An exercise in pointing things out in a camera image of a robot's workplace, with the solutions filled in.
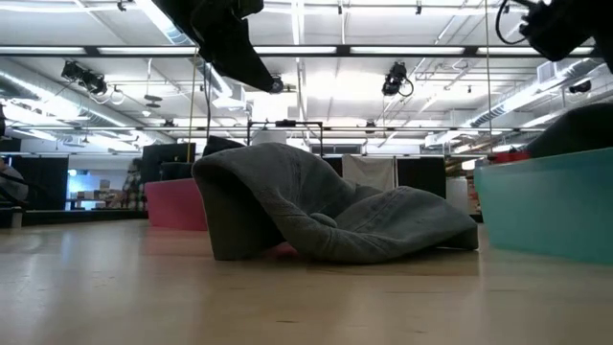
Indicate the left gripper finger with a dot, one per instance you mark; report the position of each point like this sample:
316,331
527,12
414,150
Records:
239,57

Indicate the dark blue cap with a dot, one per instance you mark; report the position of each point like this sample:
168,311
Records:
220,145
579,129

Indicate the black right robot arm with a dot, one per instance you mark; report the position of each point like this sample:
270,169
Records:
607,29

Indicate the black monitor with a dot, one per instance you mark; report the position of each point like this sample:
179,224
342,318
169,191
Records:
165,153

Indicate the red plastic bin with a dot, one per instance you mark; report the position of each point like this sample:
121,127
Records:
174,203

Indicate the person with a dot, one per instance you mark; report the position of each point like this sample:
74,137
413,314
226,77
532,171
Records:
12,184
134,184

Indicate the white hanging cloth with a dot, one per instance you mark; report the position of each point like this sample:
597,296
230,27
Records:
369,172

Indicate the green plastic bin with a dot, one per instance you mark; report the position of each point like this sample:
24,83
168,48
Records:
551,206

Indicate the grey cap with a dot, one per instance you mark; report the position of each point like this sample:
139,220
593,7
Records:
335,211

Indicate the black ceiling camera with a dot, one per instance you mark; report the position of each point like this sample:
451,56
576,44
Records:
395,79
84,77
580,86

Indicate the black metal rig frame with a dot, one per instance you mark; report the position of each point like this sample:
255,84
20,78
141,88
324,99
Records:
407,50

